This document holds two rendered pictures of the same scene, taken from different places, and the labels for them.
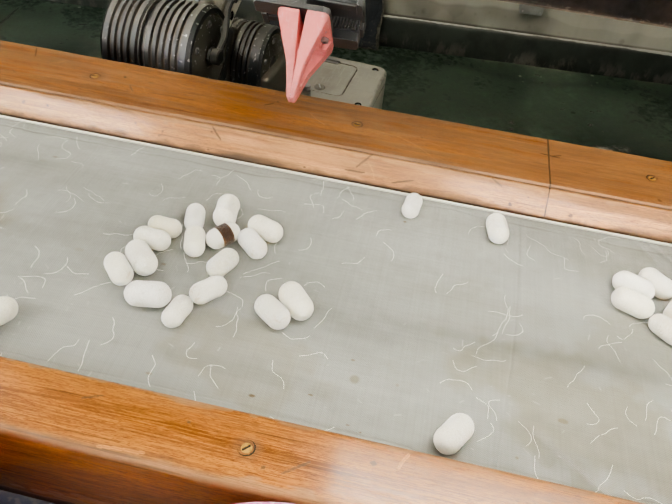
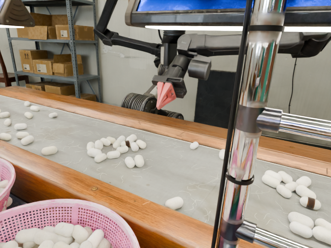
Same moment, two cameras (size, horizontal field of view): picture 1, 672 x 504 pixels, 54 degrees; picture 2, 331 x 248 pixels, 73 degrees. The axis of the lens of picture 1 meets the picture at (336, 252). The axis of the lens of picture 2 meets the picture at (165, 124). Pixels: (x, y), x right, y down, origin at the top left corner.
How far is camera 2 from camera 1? 24 cm
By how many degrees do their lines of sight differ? 29
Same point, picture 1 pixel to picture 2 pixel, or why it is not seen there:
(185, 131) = (131, 122)
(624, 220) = (277, 158)
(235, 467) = (87, 192)
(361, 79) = not seen: hidden behind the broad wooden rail
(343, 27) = (178, 90)
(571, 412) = not seen: hidden behind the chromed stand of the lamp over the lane
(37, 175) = (84, 127)
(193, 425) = (82, 180)
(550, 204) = not seen: hidden behind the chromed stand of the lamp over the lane
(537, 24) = (290, 135)
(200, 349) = (102, 169)
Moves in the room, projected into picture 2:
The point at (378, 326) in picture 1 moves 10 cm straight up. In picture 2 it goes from (165, 173) to (166, 132)
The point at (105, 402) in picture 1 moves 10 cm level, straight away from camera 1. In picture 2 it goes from (60, 170) to (71, 148)
